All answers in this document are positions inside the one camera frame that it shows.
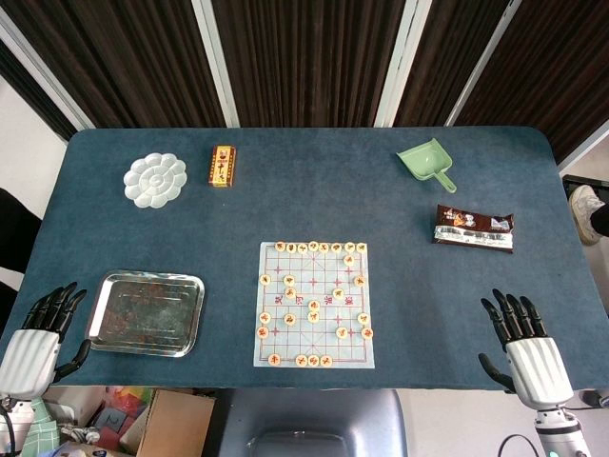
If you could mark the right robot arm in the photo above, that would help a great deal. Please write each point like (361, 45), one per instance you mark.
(561, 431)

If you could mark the Chinese chess board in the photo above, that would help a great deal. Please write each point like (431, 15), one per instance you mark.
(316, 304)

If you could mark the grey blue plastic chair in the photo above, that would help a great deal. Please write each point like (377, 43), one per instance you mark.
(319, 423)

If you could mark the green plastic dustpan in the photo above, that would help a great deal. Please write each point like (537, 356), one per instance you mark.
(425, 163)

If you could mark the green checkered cloth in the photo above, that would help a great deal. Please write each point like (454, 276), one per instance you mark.
(40, 428)

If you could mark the black chair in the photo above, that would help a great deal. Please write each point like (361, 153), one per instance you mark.
(16, 247)

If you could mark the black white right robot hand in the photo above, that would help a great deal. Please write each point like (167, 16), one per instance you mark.
(537, 366)

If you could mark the black trouser leg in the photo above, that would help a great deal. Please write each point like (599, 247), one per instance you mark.
(600, 221)

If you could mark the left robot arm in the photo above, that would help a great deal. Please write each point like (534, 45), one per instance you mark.
(12, 423)

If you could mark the blue numbered foam tile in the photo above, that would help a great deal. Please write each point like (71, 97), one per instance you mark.
(112, 421)

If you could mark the blue felt tablecloth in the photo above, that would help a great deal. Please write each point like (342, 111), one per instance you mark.
(304, 200)

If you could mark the white flower-shaped paint palette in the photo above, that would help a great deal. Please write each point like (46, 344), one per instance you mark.
(155, 180)

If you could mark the metal rectangular tray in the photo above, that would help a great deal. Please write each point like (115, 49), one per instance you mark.
(146, 313)

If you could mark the brown snack packet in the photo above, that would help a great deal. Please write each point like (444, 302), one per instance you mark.
(473, 228)

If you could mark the round wooden chess piece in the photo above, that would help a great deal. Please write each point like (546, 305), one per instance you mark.
(280, 246)
(326, 361)
(324, 247)
(367, 332)
(313, 315)
(265, 280)
(262, 331)
(302, 248)
(348, 259)
(349, 246)
(313, 246)
(338, 293)
(341, 332)
(290, 292)
(264, 317)
(363, 318)
(274, 359)
(336, 247)
(360, 280)
(313, 305)
(361, 248)
(313, 360)
(289, 319)
(301, 360)
(291, 247)
(288, 279)

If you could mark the white sneaker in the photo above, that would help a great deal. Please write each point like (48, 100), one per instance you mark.
(585, 214)

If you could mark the brown cardboard box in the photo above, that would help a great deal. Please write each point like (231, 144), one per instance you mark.
(171, 423)

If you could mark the yellow red card box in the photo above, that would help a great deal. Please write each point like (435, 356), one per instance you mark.
(223, 165)

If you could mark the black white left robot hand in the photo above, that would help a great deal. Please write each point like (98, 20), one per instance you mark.
(28, 352)

